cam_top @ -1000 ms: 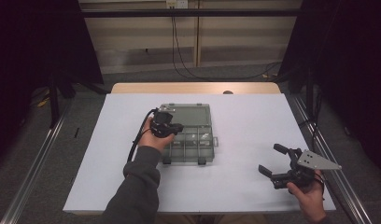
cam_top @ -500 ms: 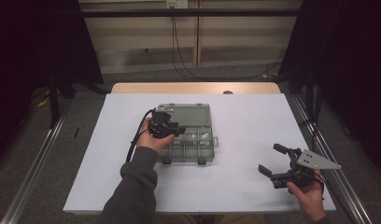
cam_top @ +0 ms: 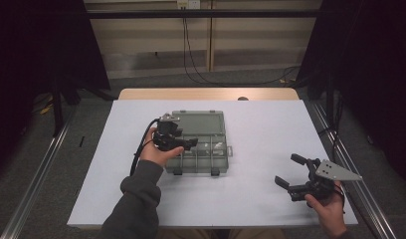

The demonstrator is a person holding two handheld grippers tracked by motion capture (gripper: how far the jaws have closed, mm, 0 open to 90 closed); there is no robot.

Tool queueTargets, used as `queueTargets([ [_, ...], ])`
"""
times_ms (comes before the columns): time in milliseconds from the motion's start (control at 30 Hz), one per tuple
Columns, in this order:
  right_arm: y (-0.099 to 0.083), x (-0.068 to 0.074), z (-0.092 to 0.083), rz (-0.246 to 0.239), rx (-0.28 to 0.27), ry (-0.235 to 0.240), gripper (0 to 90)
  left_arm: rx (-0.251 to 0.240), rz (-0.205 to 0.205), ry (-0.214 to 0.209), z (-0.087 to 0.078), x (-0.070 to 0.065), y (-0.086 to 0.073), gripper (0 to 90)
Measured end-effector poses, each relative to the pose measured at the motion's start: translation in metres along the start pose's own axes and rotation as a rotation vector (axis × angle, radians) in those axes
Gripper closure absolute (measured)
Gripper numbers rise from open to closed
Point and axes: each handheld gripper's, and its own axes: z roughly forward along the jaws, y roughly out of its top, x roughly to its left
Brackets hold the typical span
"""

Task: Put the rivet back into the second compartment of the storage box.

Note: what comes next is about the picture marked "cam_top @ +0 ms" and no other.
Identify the person's left hand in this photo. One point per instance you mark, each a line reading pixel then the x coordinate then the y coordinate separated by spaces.
pixel 153 153

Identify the black metal stand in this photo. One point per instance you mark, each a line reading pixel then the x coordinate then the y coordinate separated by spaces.
pixel 57 109
pixel 329 99

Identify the aluminium rail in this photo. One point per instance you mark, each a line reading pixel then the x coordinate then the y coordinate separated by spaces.
pixel 35 182
pixel 366 205

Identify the group of small metal pieces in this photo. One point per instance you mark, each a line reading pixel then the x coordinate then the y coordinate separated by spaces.
pixel 219 145

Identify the wooden post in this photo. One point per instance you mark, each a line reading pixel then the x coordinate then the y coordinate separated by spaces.
pixel 210 43

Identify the wooden table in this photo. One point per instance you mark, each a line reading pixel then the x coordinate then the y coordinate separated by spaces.
pixel 191 94

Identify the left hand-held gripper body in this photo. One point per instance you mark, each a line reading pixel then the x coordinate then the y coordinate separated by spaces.
pixel 166 136

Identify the black curtain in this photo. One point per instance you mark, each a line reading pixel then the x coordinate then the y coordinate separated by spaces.
pixel 32 66
pixel 373 66

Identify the black horizontal bar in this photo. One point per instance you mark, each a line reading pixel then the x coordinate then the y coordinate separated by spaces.
pixel 224 13

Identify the white table board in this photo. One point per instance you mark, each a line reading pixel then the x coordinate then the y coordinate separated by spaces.
pixel 264 139

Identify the person's right hand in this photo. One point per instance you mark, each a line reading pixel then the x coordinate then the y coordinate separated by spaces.
pixel 330 212

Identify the grey translucent compartment box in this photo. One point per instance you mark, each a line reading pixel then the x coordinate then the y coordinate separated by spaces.
pixel 204 124

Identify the white wall socket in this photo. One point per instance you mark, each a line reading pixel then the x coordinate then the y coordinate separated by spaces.
pixel 188 3

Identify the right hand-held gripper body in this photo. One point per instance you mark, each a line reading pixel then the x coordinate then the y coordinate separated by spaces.
pixel 330 173

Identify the small black floor object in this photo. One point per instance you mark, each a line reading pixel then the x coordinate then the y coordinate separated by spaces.
pixel 81 141

